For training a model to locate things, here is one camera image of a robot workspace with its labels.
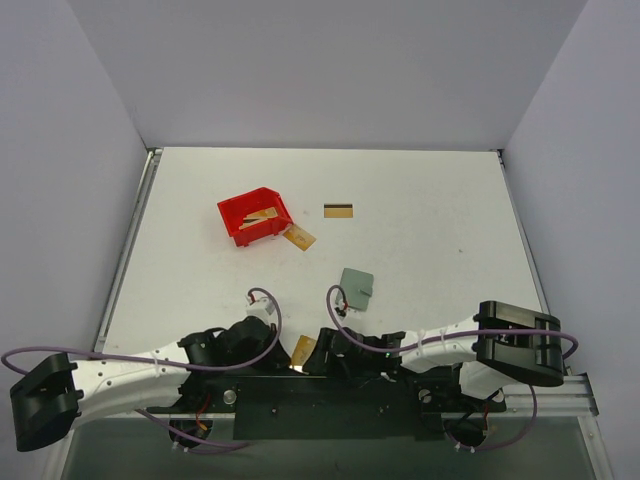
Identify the gold VIP card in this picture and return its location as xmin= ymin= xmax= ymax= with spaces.
xmin=283 ymin=224 xmax=316 ymax=252
xmin=291 ymin=335 xmax=317 ymax=372

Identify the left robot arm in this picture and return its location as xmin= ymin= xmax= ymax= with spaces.
xmin=10 ymin=316 xmax=290 ymax=452

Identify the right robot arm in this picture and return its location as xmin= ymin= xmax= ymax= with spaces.
xmin=302 ymin=301 xmax=565 ymax=409

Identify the gold card inside bin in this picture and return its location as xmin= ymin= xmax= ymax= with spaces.
xmin=239 ymin=207 xmax=279 ymax=232

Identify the gold card with magnetic stripe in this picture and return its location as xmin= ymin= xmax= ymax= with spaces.
xmin=323 ymin=203 xmax=354 ymax=219

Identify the red plastic bin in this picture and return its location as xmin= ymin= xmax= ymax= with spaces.
xmin=217 ymin=187 xmax=294 ymax=247

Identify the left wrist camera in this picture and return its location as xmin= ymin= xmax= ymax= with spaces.
xmin=246 ymin=296 xmax=275 ymax=324

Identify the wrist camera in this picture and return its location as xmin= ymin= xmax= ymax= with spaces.
xmin=246 ymin=296 xmax=275 ymax=324
xmin=334 ymin=293 xmax=357 ymax=319

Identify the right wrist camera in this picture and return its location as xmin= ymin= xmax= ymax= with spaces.
xmin=334 ymin=293 xmax=357 ymax=319

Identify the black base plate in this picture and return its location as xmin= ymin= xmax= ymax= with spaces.
xmin=150 ymin=367 xmax=506 ymax=441

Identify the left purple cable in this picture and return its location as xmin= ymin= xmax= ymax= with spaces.
xmin=1 ymin=286 xmax=284 ymax=454

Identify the aluminium frame rail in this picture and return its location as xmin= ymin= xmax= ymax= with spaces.
xmin=503 ymin=374 xmax=599 ymax=417

